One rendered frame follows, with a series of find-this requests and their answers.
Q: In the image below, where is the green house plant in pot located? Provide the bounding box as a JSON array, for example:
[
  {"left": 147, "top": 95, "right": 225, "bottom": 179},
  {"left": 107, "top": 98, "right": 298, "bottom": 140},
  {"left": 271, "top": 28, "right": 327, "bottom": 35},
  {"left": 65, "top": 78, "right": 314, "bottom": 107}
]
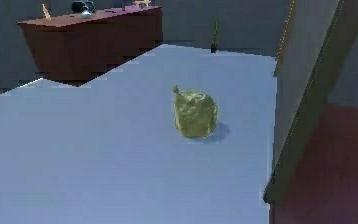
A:
[{"left": 210, "top": 20, "right": 220, "bottom": 54}]

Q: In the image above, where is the dark kettle with silver base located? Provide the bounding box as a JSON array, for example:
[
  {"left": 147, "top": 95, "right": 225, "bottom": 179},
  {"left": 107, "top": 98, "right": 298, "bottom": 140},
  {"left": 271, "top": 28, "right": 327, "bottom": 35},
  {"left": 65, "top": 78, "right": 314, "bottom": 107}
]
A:
[{"left": 70, "top": 0, "right": 97, "bottom": 19}]

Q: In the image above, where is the small tan object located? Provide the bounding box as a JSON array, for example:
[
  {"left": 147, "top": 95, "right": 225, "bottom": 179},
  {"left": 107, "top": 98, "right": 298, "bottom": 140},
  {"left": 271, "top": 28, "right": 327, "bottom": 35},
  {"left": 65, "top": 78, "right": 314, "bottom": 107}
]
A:
[{"left": 132, "top": 0, "right": 153, "bottom": 9}]

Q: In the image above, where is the red-brown wooden sideboard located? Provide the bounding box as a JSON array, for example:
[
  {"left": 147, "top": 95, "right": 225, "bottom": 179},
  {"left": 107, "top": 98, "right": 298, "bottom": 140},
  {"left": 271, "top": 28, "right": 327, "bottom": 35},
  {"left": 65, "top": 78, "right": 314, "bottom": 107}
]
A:
[{"left": 16, "top": 5, "right": 164, "bottom": 87}]

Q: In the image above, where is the green lettuce head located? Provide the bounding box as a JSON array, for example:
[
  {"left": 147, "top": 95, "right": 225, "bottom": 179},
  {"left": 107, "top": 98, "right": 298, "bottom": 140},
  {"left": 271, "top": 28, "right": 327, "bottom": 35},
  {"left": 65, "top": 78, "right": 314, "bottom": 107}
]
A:
[{"left": 172, "top": 85, "right": 219, "bottom": 140}]

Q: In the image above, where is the small orange figurine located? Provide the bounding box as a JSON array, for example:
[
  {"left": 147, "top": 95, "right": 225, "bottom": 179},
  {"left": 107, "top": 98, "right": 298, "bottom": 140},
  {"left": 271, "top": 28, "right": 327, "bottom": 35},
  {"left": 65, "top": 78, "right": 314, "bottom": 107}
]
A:
[{"left": 41, "top": 3, "right": 52, "bottom": 22}]

